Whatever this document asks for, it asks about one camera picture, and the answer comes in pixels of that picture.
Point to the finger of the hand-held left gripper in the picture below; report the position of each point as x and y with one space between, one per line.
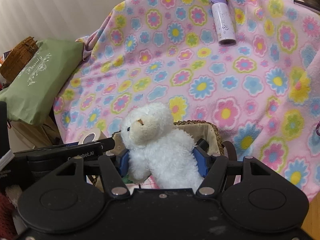
72 144
107 144

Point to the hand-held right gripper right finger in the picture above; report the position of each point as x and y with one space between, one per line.
202 160

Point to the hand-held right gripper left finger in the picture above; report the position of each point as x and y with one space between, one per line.
124 165

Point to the beige tape roll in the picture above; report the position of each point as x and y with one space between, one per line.
93 137

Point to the woven basket with fabric liner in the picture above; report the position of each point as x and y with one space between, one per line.
212 135

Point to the white teddy bear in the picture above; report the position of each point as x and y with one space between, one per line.
160 150

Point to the red knit clothing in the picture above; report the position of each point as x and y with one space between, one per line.
6 210

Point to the green printed pillow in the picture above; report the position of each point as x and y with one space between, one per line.
40 87

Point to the pink floral fleece blanket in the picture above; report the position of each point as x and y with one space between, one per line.
200 80

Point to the brown wicker basket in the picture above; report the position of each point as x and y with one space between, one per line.
17 57

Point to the purple and white bottle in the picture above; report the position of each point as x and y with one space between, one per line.
223 20

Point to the dark metal bars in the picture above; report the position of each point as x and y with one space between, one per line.
307 1

